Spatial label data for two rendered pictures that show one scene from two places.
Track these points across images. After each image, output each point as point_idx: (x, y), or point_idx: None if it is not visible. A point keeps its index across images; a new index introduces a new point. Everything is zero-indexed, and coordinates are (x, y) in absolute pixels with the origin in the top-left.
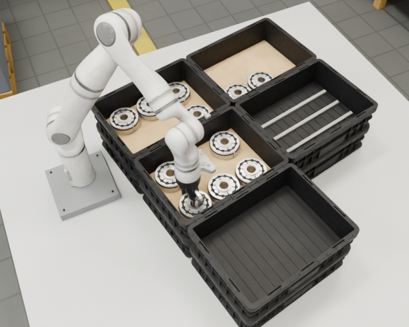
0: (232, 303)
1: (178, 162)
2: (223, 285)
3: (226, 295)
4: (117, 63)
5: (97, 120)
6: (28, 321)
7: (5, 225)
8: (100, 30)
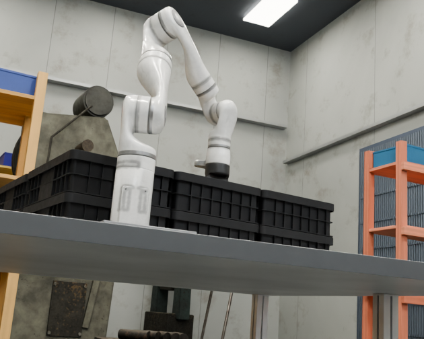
0: (318, 235)
1: (229, 136)
2: (303, 230)
3: (311, 232)
4: (187, 42)
5: (83, 174)
6: (355, 253)
7: (196, 234)
8: (175, 14)
